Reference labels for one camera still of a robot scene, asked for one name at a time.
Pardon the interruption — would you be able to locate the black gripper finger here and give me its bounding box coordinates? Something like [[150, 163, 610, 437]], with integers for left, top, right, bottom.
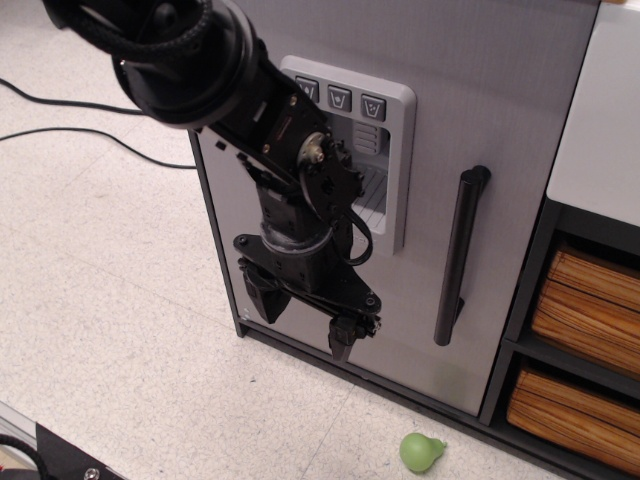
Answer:
[[328, 315, 380, 362], [239, 258, 291, 324]]

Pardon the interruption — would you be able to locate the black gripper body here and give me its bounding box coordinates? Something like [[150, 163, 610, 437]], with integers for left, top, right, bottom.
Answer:
[[233, 223, 381, 318]]

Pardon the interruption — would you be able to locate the black fridge door handle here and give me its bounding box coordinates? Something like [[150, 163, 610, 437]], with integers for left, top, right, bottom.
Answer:
[[434, 165, 491, 346]]

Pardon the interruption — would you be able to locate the grey toy fridge door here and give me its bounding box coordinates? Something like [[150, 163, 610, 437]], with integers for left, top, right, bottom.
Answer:
[[188, 0, 600, 417]]

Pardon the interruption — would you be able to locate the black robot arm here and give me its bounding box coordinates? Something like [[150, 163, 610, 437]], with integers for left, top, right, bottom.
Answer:
[[45, 1, 381, 362]]

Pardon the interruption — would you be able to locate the green toy pear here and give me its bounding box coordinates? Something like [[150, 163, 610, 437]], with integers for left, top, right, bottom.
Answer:
[[399, 432, 447, 473]]

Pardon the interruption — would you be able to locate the grey water dispenser panel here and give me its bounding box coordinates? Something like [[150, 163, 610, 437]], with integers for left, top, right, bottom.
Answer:
[[280, 55, 417, 257]]

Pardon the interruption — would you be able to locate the upper wooden drawer basket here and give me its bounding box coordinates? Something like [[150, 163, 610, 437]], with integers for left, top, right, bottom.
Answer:
[[531, 244, 639, 379]]

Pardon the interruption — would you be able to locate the wooden drawer basket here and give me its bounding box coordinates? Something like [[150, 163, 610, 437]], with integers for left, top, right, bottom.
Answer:
[[506, 364, 639, 479], [531, 244, 639, 379]]

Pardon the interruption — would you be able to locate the lower wooden drawer basket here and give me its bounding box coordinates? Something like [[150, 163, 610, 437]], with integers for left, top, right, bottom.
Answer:
[[506, 364, 639, 479]]

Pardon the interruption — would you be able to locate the white counter top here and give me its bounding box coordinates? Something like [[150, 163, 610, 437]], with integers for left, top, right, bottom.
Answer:
[[546, 1, 639, 226]]

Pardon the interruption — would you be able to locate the lower black floor cable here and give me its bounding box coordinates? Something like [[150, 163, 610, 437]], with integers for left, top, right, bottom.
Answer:
[[0, 126, 196, 169]]

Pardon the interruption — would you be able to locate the black floor cable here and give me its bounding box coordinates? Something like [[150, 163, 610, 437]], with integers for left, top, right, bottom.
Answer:
[[0, 126, 196, 169], [0, 78, 146, 116]]

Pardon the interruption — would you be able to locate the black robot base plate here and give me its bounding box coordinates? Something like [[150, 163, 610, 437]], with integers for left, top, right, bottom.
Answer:
[[35, 423, 123, 480]]

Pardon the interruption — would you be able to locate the black braided cable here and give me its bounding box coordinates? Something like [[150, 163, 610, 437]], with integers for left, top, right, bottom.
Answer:
[[0, 433, 49, 480]]

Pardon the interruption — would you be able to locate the upper black floor cable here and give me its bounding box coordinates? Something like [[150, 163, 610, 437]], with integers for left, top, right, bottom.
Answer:
[[0, 78, 146, 116]]

